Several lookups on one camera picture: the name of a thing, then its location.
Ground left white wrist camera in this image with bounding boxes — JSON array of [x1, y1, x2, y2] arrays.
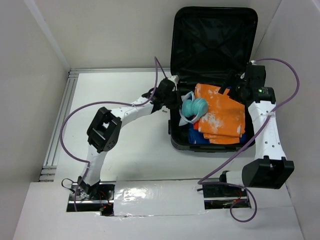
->
[[167, 75, 179, 88]]

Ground orange white-speckled towel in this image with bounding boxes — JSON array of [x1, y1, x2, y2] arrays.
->
[[193, 82, 247, 145]]

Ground blue shirt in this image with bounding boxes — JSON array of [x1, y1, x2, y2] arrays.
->
[[187, 84, 248, 145]]

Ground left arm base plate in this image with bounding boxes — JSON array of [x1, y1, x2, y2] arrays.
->
[[66, 182, 115, 217]]

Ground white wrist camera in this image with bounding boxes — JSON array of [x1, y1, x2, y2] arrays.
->
[[167, 75, 179, 88], [250, 60, 259, 66]]

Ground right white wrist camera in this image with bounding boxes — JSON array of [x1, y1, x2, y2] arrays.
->
[[250, 60, 259, 66]]

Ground bright orange cloth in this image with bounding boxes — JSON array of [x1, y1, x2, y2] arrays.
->
[[193, 121, 199, 131]]

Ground teal cat-ear headphones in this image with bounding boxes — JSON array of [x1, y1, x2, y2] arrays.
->
[[178, 91, 209, 127]]

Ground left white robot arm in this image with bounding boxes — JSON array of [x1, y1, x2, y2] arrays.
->
[[77, 75, 181, 200]]

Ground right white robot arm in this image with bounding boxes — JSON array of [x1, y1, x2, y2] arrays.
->
[[218, 62, 295, 196]]

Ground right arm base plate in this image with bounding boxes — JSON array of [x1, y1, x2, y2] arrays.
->
[[197, 184, 251, 210]]

